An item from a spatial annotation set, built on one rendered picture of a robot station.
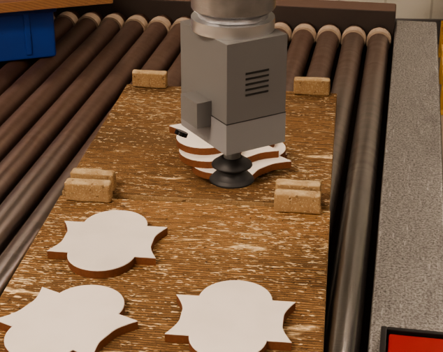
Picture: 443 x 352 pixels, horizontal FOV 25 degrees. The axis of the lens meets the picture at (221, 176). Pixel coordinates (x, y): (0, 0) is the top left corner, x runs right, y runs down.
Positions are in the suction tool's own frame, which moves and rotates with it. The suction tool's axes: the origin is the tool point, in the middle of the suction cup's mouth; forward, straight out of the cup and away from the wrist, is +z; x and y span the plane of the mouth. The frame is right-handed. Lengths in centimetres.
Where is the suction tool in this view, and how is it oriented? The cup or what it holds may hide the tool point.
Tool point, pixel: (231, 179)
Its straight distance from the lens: 97.4
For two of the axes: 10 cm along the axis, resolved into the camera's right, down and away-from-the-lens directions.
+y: 5.1, 3.7, -7.8
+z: 0.0, 9.0, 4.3
